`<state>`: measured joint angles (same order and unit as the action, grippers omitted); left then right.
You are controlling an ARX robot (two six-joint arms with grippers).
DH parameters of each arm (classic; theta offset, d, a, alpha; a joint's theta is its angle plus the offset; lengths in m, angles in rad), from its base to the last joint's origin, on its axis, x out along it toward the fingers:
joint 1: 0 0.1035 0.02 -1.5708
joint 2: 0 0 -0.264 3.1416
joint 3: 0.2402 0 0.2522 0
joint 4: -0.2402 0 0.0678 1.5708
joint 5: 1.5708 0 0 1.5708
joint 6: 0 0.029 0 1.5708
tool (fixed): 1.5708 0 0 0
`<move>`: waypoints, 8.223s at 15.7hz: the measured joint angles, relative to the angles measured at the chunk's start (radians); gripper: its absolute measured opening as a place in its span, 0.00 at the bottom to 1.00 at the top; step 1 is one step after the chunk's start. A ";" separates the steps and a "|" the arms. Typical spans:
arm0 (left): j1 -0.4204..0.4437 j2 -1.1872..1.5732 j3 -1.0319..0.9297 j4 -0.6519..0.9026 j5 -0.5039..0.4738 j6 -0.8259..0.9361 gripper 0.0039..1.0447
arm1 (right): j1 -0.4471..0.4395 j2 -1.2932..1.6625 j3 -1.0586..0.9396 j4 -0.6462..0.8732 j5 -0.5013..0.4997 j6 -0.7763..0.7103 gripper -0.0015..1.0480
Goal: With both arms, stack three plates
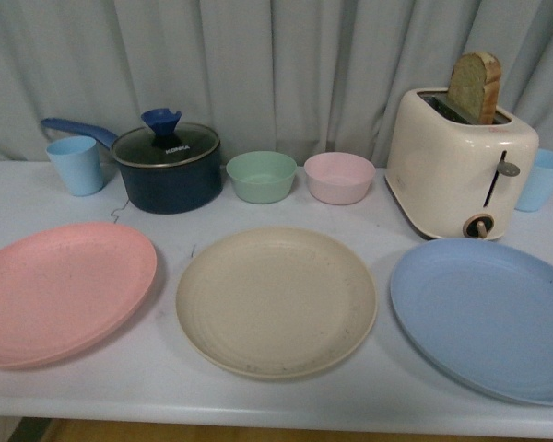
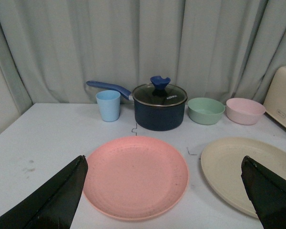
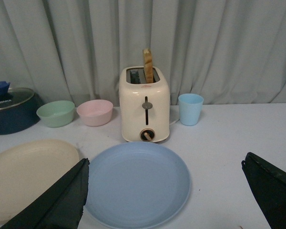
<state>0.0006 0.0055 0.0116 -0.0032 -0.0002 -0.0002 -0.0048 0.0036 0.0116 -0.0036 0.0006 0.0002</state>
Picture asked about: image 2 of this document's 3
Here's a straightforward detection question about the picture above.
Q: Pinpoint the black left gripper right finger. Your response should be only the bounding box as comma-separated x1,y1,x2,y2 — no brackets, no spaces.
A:
25,156,88,229

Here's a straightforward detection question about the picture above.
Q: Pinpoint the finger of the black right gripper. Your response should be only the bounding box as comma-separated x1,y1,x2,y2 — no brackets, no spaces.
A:
241,156,286,229
249,157,286,181

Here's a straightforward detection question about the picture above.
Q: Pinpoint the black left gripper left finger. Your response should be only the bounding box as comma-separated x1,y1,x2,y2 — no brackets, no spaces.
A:
0,157,78,224

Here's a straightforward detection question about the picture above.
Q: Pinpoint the pink plate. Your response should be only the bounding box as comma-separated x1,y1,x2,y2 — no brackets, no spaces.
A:
83,136,189,221

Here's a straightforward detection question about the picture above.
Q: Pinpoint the cream plate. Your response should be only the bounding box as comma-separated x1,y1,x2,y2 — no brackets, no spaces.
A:
201,137,286,218

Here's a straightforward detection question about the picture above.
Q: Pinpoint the cream toaster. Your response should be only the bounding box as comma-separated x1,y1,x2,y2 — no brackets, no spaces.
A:
264,66,286,128

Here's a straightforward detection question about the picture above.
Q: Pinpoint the pink bowl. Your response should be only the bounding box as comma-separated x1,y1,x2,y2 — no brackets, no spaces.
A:
226,98,266,125

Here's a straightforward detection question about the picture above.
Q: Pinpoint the green bowl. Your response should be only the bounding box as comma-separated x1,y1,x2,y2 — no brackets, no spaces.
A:
188,97,225,125

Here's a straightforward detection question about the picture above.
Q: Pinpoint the light blue cup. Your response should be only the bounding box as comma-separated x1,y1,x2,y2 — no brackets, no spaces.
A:
96,90,121,122

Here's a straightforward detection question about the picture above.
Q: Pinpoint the dark blue saucepan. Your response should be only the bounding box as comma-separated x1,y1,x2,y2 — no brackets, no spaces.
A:
86,80,186,131

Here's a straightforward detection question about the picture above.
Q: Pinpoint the glass pot lid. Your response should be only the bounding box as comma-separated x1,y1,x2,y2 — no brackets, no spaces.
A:
132,76,188,107

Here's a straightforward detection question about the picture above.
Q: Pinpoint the grey curtain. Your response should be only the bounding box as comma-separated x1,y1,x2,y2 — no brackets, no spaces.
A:
0,0,286,144

